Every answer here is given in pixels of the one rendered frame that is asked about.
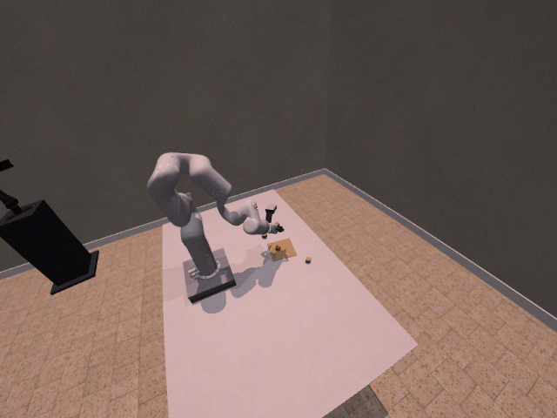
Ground orange flat mat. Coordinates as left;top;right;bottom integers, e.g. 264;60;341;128
267;239;297;261

